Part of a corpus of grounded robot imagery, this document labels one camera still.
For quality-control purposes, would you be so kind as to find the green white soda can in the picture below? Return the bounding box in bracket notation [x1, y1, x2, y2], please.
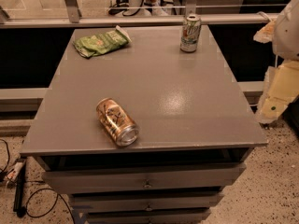
[180, 14, 201, 52]

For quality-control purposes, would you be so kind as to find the middle grey drawer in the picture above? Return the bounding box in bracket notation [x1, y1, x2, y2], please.
[70, 191, 223, 213]

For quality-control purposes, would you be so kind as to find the grey drawer cabinet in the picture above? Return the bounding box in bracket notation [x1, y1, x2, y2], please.
[19, 25, 269, 224]

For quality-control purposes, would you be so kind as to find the top grey drawer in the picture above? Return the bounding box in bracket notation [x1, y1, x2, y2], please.
[42, 163, 246, 194]

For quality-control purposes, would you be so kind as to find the white power strip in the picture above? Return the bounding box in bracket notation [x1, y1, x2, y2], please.
[7, 161, 25, 182]

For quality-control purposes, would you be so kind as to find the metal railing frame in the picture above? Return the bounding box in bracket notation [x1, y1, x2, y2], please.
[0, 0, 299, 30]

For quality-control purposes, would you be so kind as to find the bottom grey drawer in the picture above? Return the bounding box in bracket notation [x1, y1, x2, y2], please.
[87, 208, 210, 224]

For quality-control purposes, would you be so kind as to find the green chip bag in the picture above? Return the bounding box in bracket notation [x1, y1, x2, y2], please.
[73, 25, 131, 59]

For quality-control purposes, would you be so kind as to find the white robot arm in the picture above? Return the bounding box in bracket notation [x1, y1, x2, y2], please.
[253, 0, 299, 124]

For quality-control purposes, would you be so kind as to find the grey drawer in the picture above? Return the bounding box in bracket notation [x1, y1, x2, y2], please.
[42, 163, 246, 194]
[87, 208, 210, 224]
[70, 191, 223, 213]

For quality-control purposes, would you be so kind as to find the black bar on floor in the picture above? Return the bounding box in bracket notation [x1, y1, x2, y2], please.
[13, 159, 26, 217]

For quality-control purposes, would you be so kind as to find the black floor cable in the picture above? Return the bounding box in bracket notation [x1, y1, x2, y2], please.
[0, 138, 76, 224]

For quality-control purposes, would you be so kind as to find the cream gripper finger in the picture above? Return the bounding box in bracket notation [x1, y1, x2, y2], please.
[253, 21, 276, 44]
[255, 61, 299, 124]

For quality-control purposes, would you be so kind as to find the orange soda can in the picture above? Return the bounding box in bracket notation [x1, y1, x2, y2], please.
[96, 98, 138, 147]

